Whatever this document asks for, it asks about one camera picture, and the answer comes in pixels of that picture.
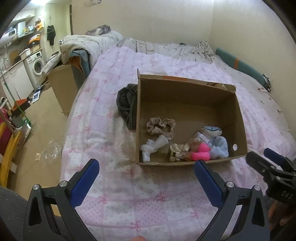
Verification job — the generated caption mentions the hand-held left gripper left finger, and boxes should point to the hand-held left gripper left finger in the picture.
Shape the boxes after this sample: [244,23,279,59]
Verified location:
[23,159,100,241]

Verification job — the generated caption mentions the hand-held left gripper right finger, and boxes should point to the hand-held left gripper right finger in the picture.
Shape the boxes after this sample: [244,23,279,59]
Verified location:
[194,159,271,241]

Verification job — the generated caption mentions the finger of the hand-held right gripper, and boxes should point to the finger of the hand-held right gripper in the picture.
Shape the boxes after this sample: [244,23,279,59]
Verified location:
[245,151,278,183]
[264,148,296,173]

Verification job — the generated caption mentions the pink plush toy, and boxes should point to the pink plush toy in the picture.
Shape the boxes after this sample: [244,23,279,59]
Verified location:
[190,142,211,161]

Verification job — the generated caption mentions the light blue plush toy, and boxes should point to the light blue plush toy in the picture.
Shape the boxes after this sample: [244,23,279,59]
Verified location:
[201,126,229,159]

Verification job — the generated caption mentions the brown toy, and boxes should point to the brown toy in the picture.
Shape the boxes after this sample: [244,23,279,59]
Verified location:
[187,132,210,151]

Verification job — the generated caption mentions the cream scrunchie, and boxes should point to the cream scrunchie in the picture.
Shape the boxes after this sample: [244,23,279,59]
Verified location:
[169,143,190,162]

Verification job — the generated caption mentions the brown lace scrunchie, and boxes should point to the brown lace scrunchie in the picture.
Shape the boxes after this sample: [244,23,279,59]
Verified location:
[161,118,176,141]
[146,117,166,135]

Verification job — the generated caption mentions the white sock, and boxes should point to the white sock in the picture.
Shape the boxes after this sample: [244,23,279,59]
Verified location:
[140,135,169,162]

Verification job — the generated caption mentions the cardboard box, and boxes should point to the cardboard box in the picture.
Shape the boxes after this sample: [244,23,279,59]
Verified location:
[136,68,248,167]

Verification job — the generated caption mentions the person's right hand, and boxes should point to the person's right hand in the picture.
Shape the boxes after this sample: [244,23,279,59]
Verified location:
[268,202,295,234]

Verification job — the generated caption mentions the clear plastic bag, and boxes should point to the clear plastic bag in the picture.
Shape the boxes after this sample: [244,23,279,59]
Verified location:
[40,140,63,167]

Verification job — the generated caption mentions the black patterned cloth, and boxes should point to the black patterned cloth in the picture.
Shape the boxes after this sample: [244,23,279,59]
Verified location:
[262,74,271,93]

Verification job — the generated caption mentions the silver foil bag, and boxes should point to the silver foil bag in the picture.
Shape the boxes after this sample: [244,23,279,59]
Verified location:
[14,116,33,144]

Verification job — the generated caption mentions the yellow wooden rack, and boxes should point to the yellow wooden rack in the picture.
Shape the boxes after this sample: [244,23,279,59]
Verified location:
[0,109,23,187]

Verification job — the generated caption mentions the dark grey cloth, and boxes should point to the dark grey cloth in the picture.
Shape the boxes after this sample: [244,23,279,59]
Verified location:
[116,83,138,130]

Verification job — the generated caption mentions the teal bolster pillow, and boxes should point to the teal bolster pillow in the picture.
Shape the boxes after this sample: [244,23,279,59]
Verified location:
[216,47,270,86]

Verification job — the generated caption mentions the large brown cardboard carton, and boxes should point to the large brown cardboard carton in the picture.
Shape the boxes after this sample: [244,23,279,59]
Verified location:
[47,64,79,114]

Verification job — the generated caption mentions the orange and black box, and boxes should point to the orange and black box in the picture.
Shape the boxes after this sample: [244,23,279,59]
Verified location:
[11,99,31,116]

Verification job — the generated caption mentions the teal and orange cloth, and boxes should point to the teal and orange cloth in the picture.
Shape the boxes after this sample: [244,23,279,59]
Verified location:
[69,50,92,78]

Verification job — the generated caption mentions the white washing machine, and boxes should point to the white washing machine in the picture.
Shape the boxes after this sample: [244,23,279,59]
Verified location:
[24,51,47,85]

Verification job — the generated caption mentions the white kitchen counter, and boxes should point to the white kitchen counter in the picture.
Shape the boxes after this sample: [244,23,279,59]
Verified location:
[0,53,35,105]

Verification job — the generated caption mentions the white duvet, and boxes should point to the white duvet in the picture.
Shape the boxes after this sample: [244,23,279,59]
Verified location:
[42,30,124,75]

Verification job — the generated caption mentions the black hanging clothes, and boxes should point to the black hanging clothes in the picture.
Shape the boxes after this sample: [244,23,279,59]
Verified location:
[47,25,56,45]

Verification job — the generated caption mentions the grey fuzzy blanket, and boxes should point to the grey fuzzy blanket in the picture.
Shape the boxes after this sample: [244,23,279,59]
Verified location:
[85,24,111,36]

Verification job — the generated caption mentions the green handled mop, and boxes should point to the green handled mop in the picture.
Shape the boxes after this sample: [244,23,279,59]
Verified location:
[2,75,31,126]

